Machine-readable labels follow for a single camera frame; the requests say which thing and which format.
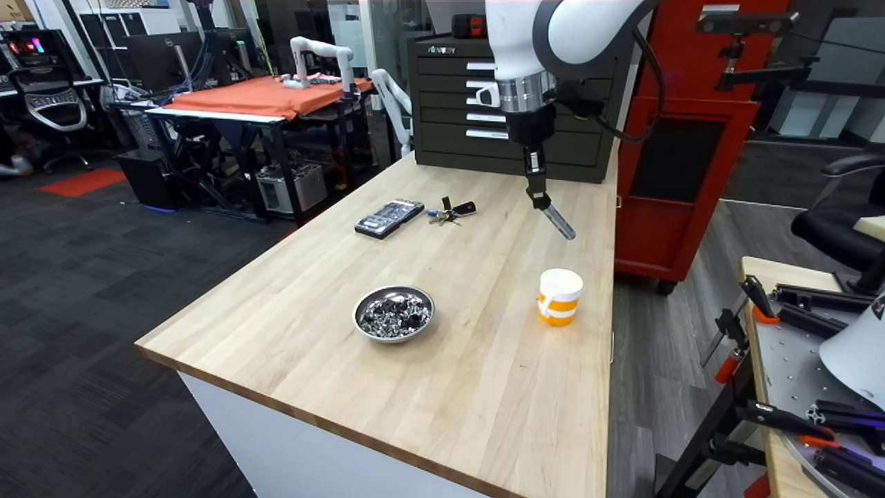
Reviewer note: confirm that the black and red device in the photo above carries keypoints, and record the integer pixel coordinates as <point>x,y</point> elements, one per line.
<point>470,26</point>

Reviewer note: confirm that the red floor mat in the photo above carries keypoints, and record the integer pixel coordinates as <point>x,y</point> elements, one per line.
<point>83,182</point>

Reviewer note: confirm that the metal bowl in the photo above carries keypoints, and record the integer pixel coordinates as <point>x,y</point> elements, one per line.
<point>359,325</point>

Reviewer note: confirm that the black computer tower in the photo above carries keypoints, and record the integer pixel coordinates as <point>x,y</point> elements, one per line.
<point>145,176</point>

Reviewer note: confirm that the table with orange cloth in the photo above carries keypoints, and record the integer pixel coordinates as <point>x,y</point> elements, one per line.
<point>256,97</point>

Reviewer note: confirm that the grey marker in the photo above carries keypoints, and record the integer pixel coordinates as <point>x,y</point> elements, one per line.
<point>559,223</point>

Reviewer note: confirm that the grey mesh office chair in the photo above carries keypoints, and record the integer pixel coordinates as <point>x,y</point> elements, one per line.
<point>55,107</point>

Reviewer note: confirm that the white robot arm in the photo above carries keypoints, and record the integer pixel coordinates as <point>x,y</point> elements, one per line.
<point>390,93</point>

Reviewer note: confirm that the white and orange cup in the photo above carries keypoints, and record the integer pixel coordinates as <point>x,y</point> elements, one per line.
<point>560,297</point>

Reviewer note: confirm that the black and orange clamp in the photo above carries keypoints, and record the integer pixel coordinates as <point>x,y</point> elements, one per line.
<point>760,301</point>
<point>781,418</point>
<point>729,346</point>

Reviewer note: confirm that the small white robot arm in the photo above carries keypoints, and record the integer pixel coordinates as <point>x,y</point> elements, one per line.
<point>321,50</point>

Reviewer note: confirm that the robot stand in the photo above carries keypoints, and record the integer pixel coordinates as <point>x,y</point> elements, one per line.
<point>781,373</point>

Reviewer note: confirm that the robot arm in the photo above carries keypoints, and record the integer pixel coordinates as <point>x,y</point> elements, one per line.
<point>525,34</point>

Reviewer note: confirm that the drawer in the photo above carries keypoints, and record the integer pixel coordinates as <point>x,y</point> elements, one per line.
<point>442,66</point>
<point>442,117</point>
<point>442,100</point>
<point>442,142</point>
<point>442,83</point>

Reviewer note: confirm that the monitor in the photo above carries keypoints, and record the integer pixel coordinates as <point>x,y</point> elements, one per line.
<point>162,59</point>

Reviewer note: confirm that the red tool cabinet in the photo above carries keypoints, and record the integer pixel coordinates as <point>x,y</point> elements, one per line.
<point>691,69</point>

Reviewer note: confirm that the black flat case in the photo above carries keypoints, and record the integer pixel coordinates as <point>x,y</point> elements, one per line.
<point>388,218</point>

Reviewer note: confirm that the silver computer case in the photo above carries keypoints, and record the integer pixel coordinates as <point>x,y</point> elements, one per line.
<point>294,187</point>

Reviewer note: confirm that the camera on mount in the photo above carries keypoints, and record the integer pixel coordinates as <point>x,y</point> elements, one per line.
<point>747,24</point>

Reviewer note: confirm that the bunch of keys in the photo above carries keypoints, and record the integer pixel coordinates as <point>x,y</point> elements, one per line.
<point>453,211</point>

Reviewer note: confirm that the heap of metal screws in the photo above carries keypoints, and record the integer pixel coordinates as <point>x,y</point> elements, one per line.
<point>394,315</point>

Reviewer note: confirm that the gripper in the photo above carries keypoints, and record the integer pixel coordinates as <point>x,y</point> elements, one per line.
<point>532,126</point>

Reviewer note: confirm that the dark grey tool chest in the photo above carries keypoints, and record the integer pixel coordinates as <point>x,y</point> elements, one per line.
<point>442,149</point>

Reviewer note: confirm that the black office chair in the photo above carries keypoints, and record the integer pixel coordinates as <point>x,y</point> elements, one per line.
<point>830,232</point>

